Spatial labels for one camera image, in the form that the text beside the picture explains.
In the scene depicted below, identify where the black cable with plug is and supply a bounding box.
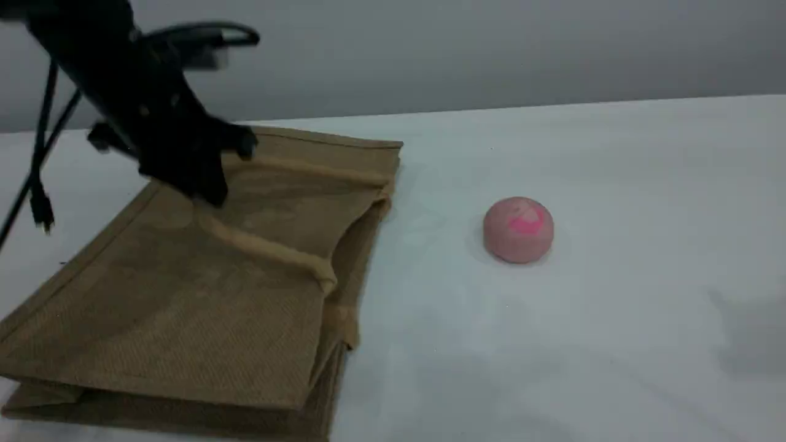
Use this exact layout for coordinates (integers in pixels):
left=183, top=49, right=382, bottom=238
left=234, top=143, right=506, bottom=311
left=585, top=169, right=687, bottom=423
left=28, top=60, right=60, bottom=235

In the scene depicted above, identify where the black looped wrist cable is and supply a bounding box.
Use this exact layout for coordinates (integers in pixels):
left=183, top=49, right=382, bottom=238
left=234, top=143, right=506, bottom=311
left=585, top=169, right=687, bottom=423
left=132, top=21, right=261, bottom=69

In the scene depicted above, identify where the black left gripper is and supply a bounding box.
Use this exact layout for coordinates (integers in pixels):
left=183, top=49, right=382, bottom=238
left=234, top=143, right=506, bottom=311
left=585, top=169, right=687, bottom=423
left=85, top=37, right=259, bottom=207

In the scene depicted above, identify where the pink peach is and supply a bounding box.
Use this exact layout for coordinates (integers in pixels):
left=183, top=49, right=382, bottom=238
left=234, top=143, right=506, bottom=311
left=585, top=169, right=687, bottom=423
left=483, top=196, right=555, bottom=265

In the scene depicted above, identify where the brown jute tote bag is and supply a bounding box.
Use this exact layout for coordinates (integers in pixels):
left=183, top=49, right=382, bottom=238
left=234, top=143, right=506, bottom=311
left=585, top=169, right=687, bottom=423
left=0, top=126, right=404, bottom=442

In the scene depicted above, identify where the thin black cable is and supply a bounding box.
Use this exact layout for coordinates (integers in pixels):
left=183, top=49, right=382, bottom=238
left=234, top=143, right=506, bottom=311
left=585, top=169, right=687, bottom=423
left=0, top=91, right=83, bottom=247

